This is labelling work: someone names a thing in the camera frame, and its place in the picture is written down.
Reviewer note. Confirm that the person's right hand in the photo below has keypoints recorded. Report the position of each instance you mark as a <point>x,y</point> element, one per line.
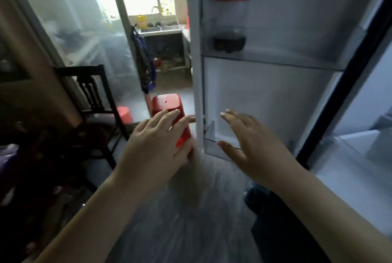
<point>263,155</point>

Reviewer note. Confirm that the person's left hand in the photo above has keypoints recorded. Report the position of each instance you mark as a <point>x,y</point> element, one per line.
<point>153,155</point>

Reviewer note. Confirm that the fridge door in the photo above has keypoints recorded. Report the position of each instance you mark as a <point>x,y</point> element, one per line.
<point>275,94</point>

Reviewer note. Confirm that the person's left forearm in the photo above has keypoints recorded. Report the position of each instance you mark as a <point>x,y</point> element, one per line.
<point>101,220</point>

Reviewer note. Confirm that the black refrigerator body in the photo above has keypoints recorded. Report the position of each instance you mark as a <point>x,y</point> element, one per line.
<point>376,88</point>

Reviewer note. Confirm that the dark blue trash bin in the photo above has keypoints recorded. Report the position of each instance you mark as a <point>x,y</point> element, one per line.
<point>257,198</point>

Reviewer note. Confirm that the small red plastic stool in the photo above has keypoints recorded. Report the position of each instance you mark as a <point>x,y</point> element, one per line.
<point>124,115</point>

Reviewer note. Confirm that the clear door bin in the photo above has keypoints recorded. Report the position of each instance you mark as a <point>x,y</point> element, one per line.
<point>214,146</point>
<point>291,54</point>

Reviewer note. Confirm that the dark wooden chair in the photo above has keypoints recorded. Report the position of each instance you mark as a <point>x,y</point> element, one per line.
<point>92,94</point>
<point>61,11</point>

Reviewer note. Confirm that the dark blue hanging cloth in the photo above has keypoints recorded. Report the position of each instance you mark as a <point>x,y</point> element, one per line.
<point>144,63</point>

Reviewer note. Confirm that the white kitchen counter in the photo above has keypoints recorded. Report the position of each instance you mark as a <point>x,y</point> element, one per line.
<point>162,31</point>

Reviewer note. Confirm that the yellow detergent bottle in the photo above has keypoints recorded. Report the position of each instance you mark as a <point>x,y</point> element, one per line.
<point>141,23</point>

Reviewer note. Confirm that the wooden display cabinet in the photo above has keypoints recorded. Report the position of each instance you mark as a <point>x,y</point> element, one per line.
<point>30,73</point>

